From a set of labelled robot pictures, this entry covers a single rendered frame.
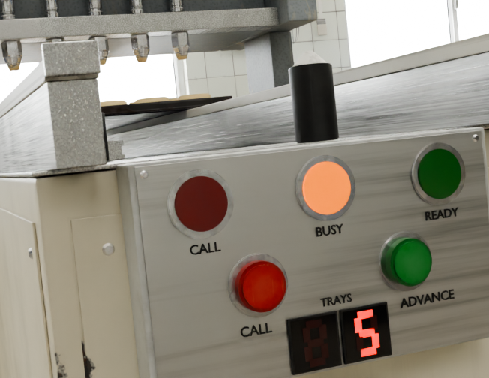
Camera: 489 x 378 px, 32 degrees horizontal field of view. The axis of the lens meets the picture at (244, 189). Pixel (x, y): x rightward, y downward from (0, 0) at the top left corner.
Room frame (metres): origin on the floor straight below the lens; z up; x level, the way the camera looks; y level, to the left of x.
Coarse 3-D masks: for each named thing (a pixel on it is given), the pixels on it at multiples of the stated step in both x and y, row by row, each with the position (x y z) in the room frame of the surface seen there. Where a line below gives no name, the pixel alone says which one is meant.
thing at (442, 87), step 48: (432, 48) 0.63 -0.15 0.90; (480, 48) 0.58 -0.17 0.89; (240, 96) 1.02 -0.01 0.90; (288, 96) 0.89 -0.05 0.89; (336, 96) 0.78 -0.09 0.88; (384, 96) 0.70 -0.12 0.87; (432, 96) 0.64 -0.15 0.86; (480, 96) 0.58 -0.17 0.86; (144, 144) 1.48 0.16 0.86; (192, 144) 1.22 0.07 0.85; (240, 144) 1.03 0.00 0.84
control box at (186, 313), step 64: (128, 192) 0.48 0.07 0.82; (256, 192) 0.50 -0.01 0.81; (384, 192) 0.53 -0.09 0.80; (128, 256) 0.50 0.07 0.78; (192, 256) 0.49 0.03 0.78; (256, 256) 0.50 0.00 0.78; (320, 256) 0.52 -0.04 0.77; (384, 256) 0.53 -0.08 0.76; (448, 256) 0.55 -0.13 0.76; (192, 320) 0.49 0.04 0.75; (256, 320) 0.50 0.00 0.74; (384, 320) 0.53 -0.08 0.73; (448, 320) 0.55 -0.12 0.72
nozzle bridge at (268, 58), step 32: (32, 0) 1.26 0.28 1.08; (64, 0) 1.27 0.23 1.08; (160, 0) 1.32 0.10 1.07; (192, 0) 1.34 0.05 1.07; (224, 0) 1.36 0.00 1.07; (256, 0) 1.38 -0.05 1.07; (288, 0) 1.30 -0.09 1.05; (0, 32) 1.19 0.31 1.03; (32, 32) 1.21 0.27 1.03; (64, 32) 1.22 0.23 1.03; (96, 32) 1.24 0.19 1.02; (128, 32) 1.25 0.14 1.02; (160, 32) 1.28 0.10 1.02; (192, 32) 1.32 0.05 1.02; (224, 32) 1.36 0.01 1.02; (256, 32) 1.39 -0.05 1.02; (288, 32) 1.42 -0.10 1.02; (256, 64) 1.47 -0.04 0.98; (288, 64) 1.41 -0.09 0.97
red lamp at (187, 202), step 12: (192, 180) 0.49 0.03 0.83; (204, 180) 0.49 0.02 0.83; (180, 192) 0.49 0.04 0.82; (192, 192) 0.49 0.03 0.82; (204, 192) 0.49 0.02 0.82; (216, 192) 0.49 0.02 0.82; (180, 204) 0.49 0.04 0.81; (192, 204) 0.49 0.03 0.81; (204, 204) 0.49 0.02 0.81; (216, 204) 0.49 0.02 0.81; (180, 216) 0.49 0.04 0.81; (192, 216) 0.49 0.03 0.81; (204, 216) 0.49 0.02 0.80; (216, 216) 0.49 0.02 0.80; (192, 228) 0.49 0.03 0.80; (204, 228) 0.49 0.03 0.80
